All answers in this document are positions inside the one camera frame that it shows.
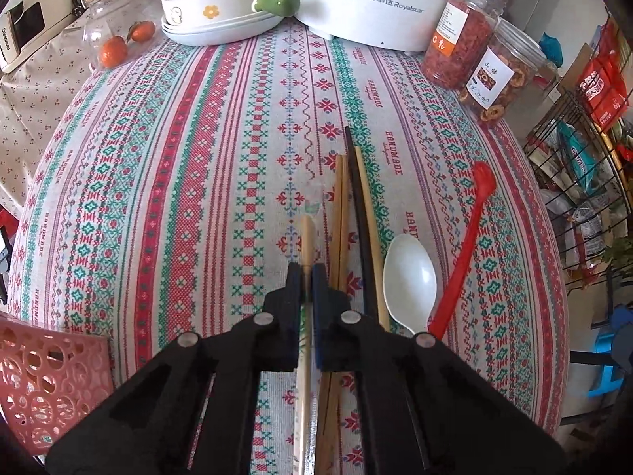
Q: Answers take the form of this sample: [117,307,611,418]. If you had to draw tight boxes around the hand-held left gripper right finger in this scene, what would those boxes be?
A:
[311,263,567,475]

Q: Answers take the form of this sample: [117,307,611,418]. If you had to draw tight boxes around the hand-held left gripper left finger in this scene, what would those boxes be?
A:
[44,262,310,475]

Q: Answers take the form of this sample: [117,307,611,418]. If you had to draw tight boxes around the black chopstick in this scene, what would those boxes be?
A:
[349,148,381,325]
[345,127,377,320]

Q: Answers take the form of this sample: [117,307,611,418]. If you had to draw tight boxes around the light wooden chopstick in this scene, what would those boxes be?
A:
[294,214,317,475]

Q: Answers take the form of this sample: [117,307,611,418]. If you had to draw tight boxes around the white plastic spoon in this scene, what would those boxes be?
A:
[383,234,439,336]

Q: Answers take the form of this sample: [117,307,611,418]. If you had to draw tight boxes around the brown wooden chopstick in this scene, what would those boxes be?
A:
[324,154,349,475]
[354,146,391,332]
[315,155,343,475]

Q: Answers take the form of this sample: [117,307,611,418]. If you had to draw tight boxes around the red plastic spoon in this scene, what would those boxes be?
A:
[428,161,496,340]

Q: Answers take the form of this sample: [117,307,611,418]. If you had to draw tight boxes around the pink perforated utensil basket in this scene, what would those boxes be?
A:
[0,314,116,458]

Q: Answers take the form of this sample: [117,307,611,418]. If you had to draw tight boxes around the striped patterned tablecloth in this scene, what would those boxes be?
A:
[10,25,567,475]

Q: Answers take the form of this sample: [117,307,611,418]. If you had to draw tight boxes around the blue plastic stool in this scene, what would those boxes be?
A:
[588,329,633,399]

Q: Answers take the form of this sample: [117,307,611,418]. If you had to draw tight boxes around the white plate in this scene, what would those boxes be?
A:
[163,12,285,47]

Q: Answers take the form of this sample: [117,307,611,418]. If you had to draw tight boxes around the green leafy vegetables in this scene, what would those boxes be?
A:
[598,237,633,280]

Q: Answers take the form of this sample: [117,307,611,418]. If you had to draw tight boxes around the teal snack packet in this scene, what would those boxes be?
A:
[558,123,606,196]

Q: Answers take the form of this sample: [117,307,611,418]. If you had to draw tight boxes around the jar of dried fruit slices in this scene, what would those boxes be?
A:
[457,16,546,125]

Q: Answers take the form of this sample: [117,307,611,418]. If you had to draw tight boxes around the jar of red dried berries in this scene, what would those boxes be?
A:
[420,0,508,91]

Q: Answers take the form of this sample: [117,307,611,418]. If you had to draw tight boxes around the small tangerine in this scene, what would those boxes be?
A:
[127,20,156,43]
[100,36,129,67]

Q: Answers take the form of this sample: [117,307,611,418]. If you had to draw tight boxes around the small floral print cloth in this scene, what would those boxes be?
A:
[0,7,102,209]

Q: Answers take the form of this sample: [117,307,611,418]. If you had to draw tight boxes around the blue plastic bag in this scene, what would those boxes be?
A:
[539,32,565,67]

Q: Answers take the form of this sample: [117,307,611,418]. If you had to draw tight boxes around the clear glass jar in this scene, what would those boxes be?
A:
[81,0,166,72]

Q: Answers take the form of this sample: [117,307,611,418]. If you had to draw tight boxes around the red snack packets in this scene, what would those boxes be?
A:
[576,52,631,129]

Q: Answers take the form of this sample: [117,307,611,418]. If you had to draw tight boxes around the black wire rack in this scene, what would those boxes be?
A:
[524,15,633,308]

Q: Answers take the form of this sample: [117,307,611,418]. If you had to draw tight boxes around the white bowl with green handle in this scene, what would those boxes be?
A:
[161,0,301,35]

